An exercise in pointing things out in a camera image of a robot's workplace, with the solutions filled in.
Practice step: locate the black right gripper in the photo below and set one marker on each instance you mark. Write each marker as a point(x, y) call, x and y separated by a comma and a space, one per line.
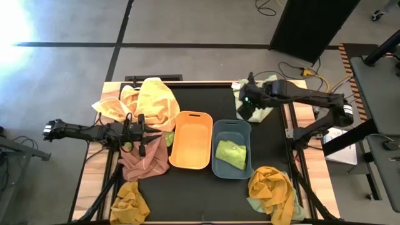
point(259, 95)

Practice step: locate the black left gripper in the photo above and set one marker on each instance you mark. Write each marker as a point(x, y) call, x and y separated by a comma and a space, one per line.
point(134, 134)

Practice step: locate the pink striped towel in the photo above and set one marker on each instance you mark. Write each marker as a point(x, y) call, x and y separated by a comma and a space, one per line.
point(140, 168)

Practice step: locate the mustard yellow towel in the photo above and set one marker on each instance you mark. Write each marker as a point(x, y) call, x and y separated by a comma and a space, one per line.
point(129, 203)
point(272, 187)

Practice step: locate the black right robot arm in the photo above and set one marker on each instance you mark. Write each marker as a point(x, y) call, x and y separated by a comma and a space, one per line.
point(312, 97)

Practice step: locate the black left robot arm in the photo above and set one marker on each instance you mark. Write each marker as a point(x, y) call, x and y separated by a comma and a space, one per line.
point(81, 131)

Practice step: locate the orange plastic basket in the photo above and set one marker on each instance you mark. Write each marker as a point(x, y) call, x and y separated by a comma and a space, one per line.
point(190, 143)

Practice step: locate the blue-grey plastic basket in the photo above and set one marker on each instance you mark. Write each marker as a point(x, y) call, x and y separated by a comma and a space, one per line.
point(218, 172)

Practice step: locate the large yellow orange towel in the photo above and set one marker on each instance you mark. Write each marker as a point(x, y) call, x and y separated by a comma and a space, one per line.
point(156, 100)

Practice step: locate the black table clamp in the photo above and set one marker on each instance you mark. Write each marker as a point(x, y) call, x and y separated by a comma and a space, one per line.
point(135, 82)
point(251, 77)

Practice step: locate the black table mat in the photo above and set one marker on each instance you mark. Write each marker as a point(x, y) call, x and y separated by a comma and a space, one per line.
point(193, 197)

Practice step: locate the white paper sheet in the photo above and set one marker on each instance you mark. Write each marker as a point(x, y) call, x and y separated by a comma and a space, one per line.
point(343, 153)

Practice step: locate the black partition panel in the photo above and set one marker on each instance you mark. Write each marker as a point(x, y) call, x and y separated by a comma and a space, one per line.
point(309, 25)

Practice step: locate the orange black striped strip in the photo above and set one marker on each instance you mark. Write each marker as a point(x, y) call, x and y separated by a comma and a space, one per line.
point(343, 56)

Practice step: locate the grey stand base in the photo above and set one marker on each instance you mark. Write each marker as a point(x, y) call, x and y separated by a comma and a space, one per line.
point(25, 150)

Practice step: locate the grey desk top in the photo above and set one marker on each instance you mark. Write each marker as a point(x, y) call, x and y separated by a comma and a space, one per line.
point(381, 93)
point(387, 175)

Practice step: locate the black computer mouse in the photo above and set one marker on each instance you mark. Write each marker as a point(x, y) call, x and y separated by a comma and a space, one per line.
point(390, 145)

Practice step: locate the black pole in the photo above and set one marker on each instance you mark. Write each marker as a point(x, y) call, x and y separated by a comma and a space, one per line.
point(381, 50)

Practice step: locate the chair caster wheel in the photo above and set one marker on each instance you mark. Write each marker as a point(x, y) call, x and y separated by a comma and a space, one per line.
point(377, 14)

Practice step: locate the grey metal bracket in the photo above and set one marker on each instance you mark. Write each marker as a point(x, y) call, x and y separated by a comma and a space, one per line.
point(289, 133)

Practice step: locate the black bar bracket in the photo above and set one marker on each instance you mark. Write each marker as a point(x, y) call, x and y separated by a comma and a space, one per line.
point(168, 77)

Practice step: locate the black frame strut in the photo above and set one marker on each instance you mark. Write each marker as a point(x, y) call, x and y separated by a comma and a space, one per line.
point(103, 190)
point(312, 198)

